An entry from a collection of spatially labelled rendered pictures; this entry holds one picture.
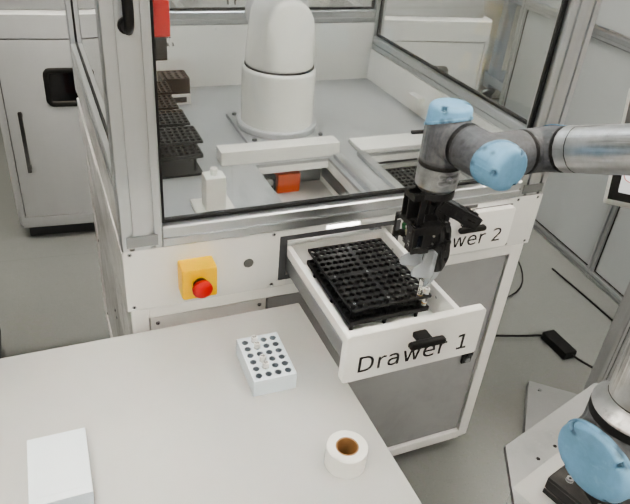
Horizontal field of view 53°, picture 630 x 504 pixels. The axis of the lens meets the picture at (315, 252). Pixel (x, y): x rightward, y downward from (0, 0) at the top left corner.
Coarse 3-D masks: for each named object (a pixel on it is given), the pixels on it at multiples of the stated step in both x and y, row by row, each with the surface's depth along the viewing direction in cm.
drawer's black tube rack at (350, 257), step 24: (312, 264) 137; (336, 264) 133; (360, 264) 133; (384, 264) 135; (336, 288) 125; (360, 288) 131; (384, 288) 128; (408, 288) 128; (360, 312) 125; (384, 312) 126; (408, 312) 126
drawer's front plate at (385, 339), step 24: (456, 312) 117; (480, 312) 119; (360, 336) 110; (384, 336) 112; (408, 336) 115; (432, 336) 118; (456, 336) 120; (384, 360) 116; (408, 360) 119; (432, 360) 121
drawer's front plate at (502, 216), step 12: (480, 216) 152; (492, 216) 153; (504, 216) 155; (456, 228) 151; (492, 228) 156; (504, 228) 157; (456, 240) 153; (480, 240) 156; (504, 240) 160; (456, 252) 155
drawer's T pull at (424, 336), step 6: (420, 330) 115; (426, 330) 115; (414, 336) 114; (420, 336) 113; (426, 336) 114; (438, 336) 114; (444, 336) 114; (414, 342) 112; (420, 342) 112; (426, 342) 112; (432, 342) 113; (438, 342) 113; (444, 342) 114; (414, 348) 112; (420, 348) 112
